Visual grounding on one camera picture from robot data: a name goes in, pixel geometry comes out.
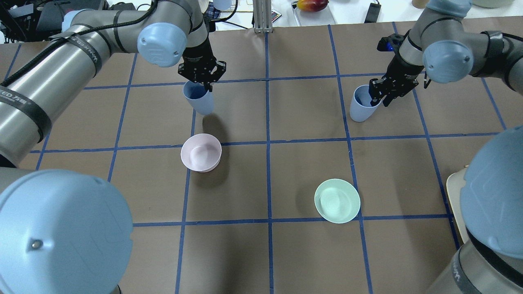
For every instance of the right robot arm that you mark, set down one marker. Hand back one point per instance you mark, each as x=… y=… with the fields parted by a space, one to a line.
x=490 y=188

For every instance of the cream white appliance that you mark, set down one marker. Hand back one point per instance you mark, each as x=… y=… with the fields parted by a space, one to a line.
x=454 y=184

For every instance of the aluminium frame post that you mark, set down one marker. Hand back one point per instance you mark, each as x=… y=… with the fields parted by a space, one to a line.
x=262 y=15

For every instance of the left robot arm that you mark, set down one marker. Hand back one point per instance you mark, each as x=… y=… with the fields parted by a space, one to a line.
x=64 y=232

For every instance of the mint green bowl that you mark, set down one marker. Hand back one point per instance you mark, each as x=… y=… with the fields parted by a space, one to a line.
x=337 y=201

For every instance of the black power adapter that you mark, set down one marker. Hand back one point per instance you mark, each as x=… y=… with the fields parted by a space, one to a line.
x=373 y=12

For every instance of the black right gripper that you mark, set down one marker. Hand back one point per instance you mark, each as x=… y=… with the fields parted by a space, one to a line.
x=401 y=72

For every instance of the red yellow mango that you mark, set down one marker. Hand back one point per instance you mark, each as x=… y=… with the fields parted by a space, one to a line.
x=312 y=5

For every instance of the pink bowl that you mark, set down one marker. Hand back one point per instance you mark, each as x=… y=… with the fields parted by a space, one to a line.
x=201 y=153

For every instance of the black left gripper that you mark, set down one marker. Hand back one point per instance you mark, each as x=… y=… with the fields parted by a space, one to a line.
x=197 y=57

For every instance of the blue cup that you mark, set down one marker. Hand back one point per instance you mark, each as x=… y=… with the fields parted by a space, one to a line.
x=199 y=97
x=361 y=107

